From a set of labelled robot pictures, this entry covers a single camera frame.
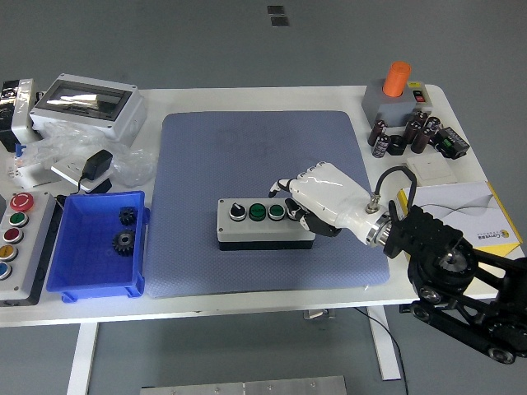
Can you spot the white table leg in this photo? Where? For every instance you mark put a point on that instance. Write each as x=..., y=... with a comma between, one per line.
x=385, y=354
x=82, y=358

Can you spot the dark square floor plate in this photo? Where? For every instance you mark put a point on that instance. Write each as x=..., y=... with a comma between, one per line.
x=275, y=10
x=279, y=21

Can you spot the brown cylindrical capacitor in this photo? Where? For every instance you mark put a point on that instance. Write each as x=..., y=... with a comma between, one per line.
x=420, y=117
x=421, y=140
x=376, y=131
x=433, y=123
x=411, y=131

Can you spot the white socket plate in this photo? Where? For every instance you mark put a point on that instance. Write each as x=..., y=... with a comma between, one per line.
x=66, y=169

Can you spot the grey four-button control box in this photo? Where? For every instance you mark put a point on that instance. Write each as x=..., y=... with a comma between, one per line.
x=263, y=233

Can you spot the grey-blue textured mat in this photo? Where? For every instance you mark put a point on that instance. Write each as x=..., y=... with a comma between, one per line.
x=230, y=156

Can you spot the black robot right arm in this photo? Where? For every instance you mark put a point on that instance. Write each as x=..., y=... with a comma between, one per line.
x=444, y=255

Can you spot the metal bracket under table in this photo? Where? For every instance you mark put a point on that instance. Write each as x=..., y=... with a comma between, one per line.
x=319, y=314

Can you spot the black power adapter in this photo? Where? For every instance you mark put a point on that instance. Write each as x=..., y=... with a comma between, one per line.
x=96, y=164

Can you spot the grey enclosure with clear lid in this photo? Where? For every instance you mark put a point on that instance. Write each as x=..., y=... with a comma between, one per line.
x=119, y=119

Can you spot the black module with green terminal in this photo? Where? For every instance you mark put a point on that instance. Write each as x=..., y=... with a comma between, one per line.
x=450, y=144

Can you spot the black and white device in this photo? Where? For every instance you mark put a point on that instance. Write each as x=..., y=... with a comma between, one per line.
x=20, y=107

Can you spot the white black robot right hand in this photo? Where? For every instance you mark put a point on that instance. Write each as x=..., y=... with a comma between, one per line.
x=329, y=193

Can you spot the clear plastic bag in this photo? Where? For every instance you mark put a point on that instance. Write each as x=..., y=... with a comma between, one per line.
x=131, y=166

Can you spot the yellow and white carton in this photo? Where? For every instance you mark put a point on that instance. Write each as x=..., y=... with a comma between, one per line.
x=473, y=205

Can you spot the grey metal plate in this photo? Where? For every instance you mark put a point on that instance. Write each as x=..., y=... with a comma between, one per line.
x=247, y=387

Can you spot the grey five-button control box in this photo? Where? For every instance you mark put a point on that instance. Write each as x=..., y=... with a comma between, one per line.
x=33, y=247

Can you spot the black slotted bar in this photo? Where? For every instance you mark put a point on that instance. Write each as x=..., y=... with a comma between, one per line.
x=405, y=308

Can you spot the large black gear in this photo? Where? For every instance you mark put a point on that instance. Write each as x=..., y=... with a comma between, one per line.
x=123, y=243

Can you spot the grey base block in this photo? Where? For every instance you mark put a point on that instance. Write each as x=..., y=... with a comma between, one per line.
x=391, y=109

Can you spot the white red-black rocker switch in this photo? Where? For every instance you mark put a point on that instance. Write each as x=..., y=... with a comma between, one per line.
x=418, y=92

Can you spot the dark capacitor with silver top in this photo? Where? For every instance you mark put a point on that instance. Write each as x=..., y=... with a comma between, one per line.
x=381, y=146

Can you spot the small black gear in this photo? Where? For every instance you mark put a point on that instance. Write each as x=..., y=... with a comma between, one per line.
x=127, y=216

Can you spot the blue plastic bin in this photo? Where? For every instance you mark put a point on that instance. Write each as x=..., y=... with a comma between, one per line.
x=90, y=271

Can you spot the white wall switch panel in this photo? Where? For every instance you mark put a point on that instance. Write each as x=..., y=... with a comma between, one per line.
x=434, y=168

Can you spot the orange cylinder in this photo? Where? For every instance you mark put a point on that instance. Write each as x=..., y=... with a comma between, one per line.
x=396, y=78

